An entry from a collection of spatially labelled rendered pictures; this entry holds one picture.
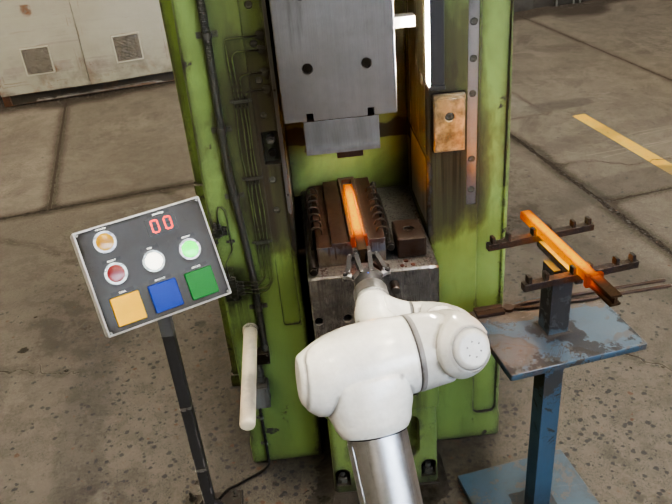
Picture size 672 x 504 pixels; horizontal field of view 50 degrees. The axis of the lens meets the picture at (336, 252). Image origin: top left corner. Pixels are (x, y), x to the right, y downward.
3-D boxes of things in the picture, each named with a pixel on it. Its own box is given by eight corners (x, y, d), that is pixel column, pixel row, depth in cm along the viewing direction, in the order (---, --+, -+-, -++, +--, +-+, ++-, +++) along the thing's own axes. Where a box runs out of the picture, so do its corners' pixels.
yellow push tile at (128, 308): (148, 317, 187) (138, 289, 186) (119, 327, 184) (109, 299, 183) (147, 317, 188) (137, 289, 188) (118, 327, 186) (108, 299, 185)
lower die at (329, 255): (386, 260, 213) (385, 235, 209) (318, 267, 213) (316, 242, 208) (368, 197, 249) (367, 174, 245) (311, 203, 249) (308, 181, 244)
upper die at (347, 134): (380, 148, 195) (378, 114, 190) (306, 156, 194) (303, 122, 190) (362, 97, 231) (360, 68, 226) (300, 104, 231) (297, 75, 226)
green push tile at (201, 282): (219, 291, 194) (210, 264, 194) (193, 300, 191) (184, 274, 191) (218, 291, 196) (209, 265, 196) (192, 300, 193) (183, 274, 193)
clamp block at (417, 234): (427, 255, 214) (426, 236, 210) (398, 258, 213) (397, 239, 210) (419, 235, 224) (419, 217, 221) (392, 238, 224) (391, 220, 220)
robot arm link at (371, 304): (348, 318, 184) (398, 323, 187) (355, 358, 171) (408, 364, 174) (357, 284, 179) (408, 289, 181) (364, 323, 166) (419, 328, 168)
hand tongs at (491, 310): (664, 280, 219) (665, 277, 219) (672, 288, 216) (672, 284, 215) (473, 310, 214) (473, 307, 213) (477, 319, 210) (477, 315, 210)
